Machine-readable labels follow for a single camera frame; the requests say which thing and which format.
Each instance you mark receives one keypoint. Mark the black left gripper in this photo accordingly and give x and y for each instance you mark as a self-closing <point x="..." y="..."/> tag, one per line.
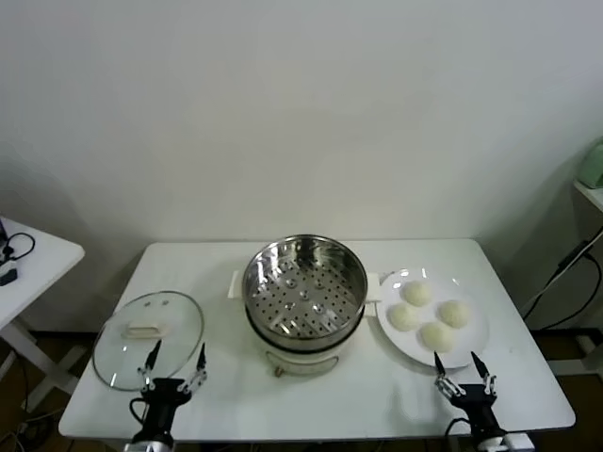
<point x="162" y="400"/>

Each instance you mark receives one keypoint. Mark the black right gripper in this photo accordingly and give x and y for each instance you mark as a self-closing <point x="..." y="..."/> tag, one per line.
<point x="478" y="407"/>

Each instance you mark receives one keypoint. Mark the white steamed baozi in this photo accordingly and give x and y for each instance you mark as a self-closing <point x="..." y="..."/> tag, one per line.
<point x="417" y="293"/>
<point x="403" y="316"/>
<point x="454" y="313"/>
<point x="437" y="336"/>

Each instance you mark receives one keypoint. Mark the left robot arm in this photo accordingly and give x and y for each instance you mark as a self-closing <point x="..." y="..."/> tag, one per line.
<point x="151" y="447"/>

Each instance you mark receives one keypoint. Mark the perforated steel steamer basket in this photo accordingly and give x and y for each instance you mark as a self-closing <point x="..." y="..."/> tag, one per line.
<point x="264" y="282"/>

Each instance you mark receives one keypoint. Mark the white round plate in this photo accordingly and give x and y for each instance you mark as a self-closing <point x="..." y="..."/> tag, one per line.
<point x="471" y="339"/>

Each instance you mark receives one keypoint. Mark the white electric cooker pot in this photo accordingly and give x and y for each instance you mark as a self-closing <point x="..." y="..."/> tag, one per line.
<point x="301" y="359"/>

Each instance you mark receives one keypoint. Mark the white side table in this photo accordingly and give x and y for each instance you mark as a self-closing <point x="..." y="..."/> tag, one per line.
<point x="47" y="259"/>

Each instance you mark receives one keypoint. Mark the small black device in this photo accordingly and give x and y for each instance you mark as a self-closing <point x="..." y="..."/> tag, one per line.
<point x="7" y="277"/>

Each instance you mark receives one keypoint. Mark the black metal frame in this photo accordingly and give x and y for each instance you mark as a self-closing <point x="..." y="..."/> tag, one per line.
<point x="591" y="350"/>

